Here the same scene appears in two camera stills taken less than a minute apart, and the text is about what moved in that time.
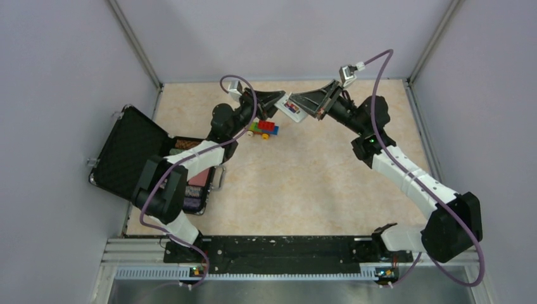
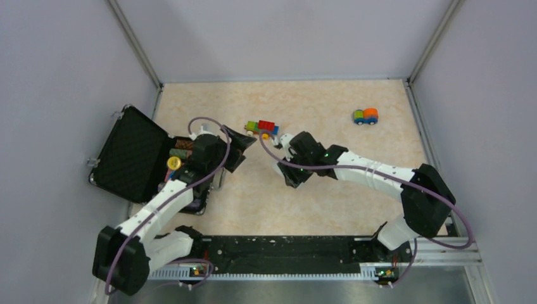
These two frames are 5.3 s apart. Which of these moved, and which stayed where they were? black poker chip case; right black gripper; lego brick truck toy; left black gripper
Moved: left black gripper; right black gripper
Stayed: black poker chip case; lego brick truck toy
